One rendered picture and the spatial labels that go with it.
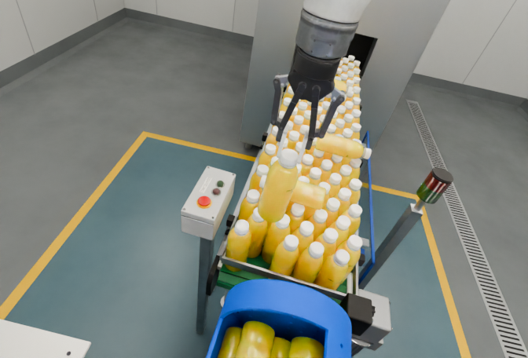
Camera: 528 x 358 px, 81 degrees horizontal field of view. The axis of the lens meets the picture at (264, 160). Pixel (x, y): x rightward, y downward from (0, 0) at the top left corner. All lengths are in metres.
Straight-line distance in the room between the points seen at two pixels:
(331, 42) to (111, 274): 1.85
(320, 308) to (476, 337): 1.90
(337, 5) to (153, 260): 1.86
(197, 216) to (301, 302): 0.39
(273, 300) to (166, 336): 1.31
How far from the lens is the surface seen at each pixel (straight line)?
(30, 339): 0.90
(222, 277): 1.02
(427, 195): 1.07
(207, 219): 0.88
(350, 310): 0.94
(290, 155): 0.66
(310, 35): 0.50
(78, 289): 2.10
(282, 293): 0.64
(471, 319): 2.54
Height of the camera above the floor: 1.80
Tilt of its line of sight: 41 degrees down
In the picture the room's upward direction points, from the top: 12 degrees clockwise
